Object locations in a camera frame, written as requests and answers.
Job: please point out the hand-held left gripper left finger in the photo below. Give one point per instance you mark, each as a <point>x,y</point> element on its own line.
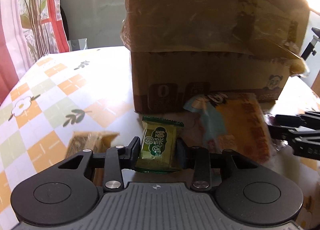
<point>134,151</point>

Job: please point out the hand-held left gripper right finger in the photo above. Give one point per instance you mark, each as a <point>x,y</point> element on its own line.
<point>182,154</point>

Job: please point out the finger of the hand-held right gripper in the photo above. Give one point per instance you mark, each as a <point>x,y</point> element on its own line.
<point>290,119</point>
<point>307,144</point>

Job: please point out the green snack packet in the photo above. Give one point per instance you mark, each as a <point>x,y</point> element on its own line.
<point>157,149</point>

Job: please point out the orange bread packet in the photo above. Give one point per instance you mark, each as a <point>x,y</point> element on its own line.
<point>245,124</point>

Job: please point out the brown cardboard box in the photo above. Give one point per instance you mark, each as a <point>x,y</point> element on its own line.
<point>200,32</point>

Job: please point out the brown yellow snack packet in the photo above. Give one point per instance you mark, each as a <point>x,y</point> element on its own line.
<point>87,139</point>

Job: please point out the black stand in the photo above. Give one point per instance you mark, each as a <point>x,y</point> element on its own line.
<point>310,49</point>

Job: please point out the floral checked tablecloth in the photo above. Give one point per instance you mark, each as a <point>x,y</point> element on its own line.
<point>50,89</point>

